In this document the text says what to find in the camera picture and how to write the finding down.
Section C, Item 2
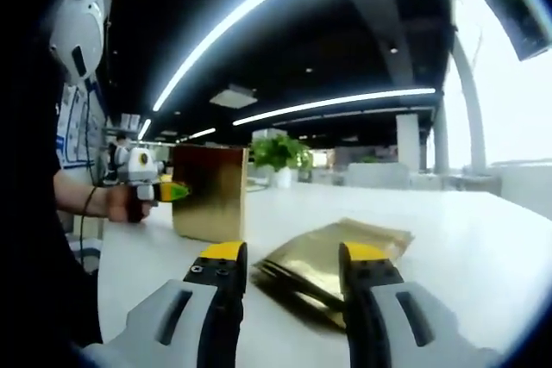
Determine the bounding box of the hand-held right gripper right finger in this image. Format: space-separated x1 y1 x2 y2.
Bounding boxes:
338 241 504 368

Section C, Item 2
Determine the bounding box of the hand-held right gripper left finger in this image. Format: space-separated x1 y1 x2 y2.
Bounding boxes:
84 240 249 368

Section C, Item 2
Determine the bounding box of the gold paper bag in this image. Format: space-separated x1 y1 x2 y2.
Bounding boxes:
171 145 251 244

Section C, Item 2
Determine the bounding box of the pile of gold masks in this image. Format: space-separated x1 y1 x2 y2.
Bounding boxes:
251 217 416 331

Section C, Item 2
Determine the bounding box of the short ceiling light strip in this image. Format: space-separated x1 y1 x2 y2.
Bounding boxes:
179 127 216 143

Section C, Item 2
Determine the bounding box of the white table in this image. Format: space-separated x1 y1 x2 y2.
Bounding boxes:
97 180 552 356

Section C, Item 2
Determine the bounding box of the person in black shirt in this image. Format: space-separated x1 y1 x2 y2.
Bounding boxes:
0 0 104 368

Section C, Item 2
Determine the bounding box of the square ceiling panel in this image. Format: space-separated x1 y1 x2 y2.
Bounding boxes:
210 87 259 109

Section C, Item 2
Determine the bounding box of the white plant pot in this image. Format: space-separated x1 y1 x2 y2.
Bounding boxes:
273 167 293 190

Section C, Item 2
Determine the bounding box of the green potted plant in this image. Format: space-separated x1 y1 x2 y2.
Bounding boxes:
249 134 315 173

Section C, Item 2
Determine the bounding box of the white cabinet counter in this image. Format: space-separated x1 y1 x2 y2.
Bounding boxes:
347 162 411 190

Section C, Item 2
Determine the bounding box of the long ceiling light strip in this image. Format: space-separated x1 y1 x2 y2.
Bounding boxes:
232 87 436 127
152 0 372 113

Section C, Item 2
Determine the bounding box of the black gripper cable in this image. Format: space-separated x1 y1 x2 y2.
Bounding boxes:
77 77 111 265

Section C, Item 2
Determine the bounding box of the black wall monitor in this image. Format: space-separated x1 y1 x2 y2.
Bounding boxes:
470 0 552 62

